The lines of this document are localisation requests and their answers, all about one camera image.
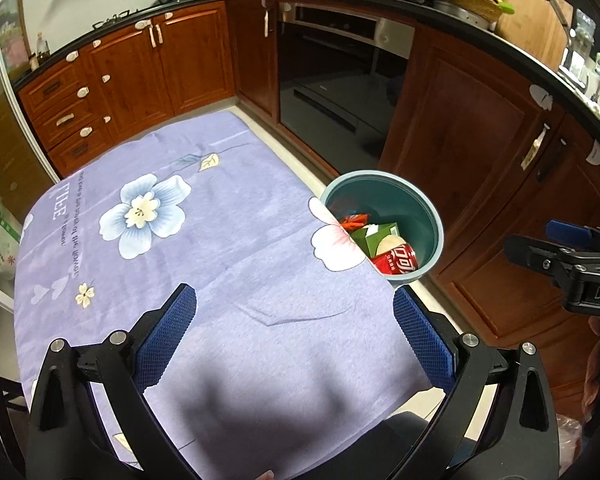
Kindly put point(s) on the clear glass jar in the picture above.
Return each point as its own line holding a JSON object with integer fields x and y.
{"x": 582, "y": 32}

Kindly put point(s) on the red soda can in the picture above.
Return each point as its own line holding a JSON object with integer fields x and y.
{"x": 397, "y": 260}

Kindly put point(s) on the teal trash bin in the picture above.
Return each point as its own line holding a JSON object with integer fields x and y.
{"x": 410, "y": 210}

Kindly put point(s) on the crumpled pinkish plastic bag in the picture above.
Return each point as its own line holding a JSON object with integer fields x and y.
{"x": 570, "y": 435}

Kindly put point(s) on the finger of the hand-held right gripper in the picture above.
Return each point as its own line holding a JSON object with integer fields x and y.
{"x": 540, "y": 255}
{"x": 570, "y": 232}

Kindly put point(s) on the wooden kitchen cabinets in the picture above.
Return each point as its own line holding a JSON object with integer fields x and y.
{"x": 190, "y": 65}

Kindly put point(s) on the black stove grate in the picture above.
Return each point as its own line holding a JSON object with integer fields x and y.
{"x": 115, "y": 17}

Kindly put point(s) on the built-in black oven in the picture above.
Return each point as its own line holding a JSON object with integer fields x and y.
{"x": 330, "y": 85}

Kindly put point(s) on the person's right hand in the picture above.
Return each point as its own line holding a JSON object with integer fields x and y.
{"x": 592, "y": 365}

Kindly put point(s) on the green cardboard box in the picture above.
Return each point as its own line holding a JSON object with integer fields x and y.
{"x": 367, "y": 237}

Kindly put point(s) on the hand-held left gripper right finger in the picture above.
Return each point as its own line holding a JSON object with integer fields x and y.
{"x": 422, "y": 335}

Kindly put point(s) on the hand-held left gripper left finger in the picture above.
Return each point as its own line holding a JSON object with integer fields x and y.
{"x": 167, "y": 330}

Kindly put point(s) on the white-framed glass sliding door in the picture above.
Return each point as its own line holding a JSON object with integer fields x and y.
{"x": 0, "y": 110}

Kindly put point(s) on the wooden cutting board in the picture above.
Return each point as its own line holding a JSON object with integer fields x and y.
{"x": 530, "y": 15}

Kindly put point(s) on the black wooden chair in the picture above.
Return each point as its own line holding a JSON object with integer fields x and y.
{"x": 0, "y": 410}

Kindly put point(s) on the orange paper wrapper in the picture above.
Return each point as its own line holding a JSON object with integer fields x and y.
{"x": 354, "y": 221}

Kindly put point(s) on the condiment bottle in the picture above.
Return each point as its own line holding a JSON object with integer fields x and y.
{"x": 40, "y": 52}

